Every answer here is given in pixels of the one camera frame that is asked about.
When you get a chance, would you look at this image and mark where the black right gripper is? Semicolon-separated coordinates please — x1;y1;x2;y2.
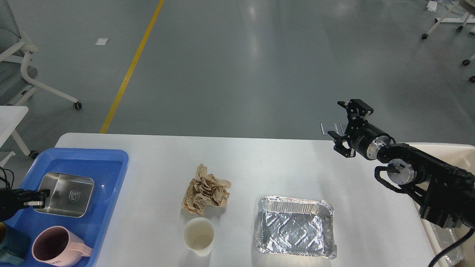
327;99;392;160

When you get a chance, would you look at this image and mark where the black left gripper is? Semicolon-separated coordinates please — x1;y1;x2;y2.
0;188;50;222

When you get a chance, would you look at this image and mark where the stainless steel square container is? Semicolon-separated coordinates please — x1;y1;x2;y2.
34;172;95;218

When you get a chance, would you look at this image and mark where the pink mug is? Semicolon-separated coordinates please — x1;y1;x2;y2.
31;226;93;267

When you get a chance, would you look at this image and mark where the aluminium foil tray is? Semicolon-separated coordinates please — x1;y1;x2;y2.
254;195;337;260

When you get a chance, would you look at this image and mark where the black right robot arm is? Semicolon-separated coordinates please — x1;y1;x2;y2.
328;99;475;267

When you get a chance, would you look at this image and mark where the right clear floor plate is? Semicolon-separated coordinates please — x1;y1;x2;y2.
340;122;348;135

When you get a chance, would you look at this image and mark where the clear floor plate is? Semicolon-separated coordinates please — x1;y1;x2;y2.
340;122;348;135
321;123;339;136

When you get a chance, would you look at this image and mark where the left clear floor plate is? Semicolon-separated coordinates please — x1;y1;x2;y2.
321;123;339;136

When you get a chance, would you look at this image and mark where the teal cup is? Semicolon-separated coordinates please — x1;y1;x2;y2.
0;222;31;267

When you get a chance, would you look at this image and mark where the blue plastic tray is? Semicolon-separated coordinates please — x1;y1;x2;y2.
5;148;128;267

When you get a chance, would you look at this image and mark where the white side table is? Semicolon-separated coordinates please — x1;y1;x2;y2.
0;105;39;159

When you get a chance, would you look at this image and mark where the white grey office chair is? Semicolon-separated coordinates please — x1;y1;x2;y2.
0;0;82;110

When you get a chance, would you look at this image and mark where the beige waste bin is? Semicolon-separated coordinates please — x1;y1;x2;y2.
410;143;475;267

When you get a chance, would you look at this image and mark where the clear plastic container in bin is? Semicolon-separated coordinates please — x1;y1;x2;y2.
430;224;464;266

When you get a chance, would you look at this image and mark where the crumpled brown paper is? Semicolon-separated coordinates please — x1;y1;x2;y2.
181;164;232;217

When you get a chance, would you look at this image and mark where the white rolling stand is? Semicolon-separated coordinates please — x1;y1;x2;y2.
409;0;474;90

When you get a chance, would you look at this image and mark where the white paper cup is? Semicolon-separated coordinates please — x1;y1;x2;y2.
183;217;215;257

